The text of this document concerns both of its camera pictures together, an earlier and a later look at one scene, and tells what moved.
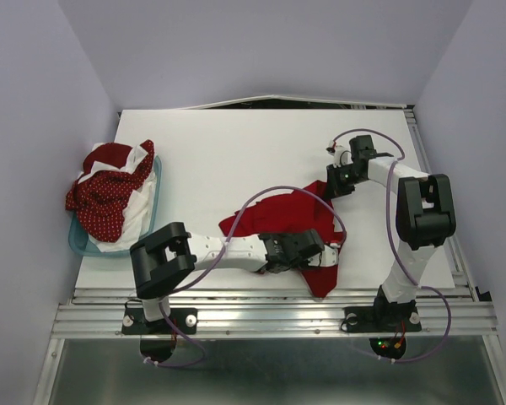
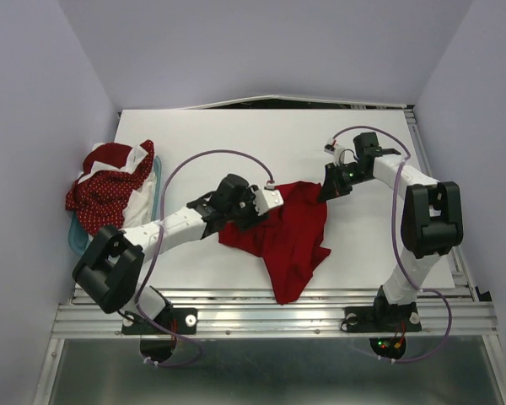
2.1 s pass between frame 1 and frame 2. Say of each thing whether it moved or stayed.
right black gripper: stayed
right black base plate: stayed
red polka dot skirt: stayed
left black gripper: moved
